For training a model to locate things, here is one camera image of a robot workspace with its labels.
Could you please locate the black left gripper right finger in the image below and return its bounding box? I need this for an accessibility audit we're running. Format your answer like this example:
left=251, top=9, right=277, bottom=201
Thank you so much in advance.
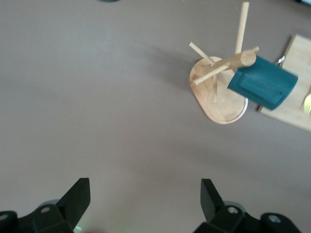
left=194, top=179, right=302, bottom=233

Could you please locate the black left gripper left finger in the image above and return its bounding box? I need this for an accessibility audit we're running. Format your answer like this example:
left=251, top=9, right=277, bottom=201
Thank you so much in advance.
left=0, top=178, right=91, bottom=233

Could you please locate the teal cup yellow inside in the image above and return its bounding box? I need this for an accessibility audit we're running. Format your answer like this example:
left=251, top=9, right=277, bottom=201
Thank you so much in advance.
left=227, top=55, right=299, bottom=111

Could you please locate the wooden mug tree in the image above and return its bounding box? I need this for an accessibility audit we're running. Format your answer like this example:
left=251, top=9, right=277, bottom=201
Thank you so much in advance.
left=189, top=1, right=260, bottom=125

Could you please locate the wooden cutting board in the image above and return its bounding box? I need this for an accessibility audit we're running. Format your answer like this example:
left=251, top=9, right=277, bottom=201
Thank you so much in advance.
left=257, top=34, right=311, bottom=133

